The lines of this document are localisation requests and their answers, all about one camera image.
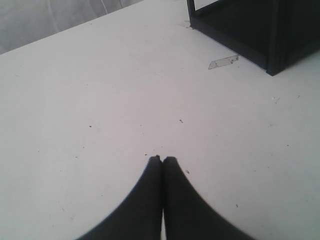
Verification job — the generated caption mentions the white backdrop curtain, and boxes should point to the white backdrop curtain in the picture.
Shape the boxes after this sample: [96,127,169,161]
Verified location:
[0,0,180,56]

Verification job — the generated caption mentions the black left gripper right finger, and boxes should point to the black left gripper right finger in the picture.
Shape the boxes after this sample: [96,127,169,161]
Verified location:
[163,156,240,240]

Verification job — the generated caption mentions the black metal shelf rack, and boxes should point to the black metal shelf rack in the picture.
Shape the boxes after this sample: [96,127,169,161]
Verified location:
[187,0,320,76]

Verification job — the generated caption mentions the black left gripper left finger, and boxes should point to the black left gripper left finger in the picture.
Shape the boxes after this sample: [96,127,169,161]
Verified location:
[79,155,163,240]

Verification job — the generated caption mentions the clear tape piece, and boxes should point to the clear tape piece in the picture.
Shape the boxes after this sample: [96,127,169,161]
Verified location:
[208,55,239,70]
[178,20,191,29]

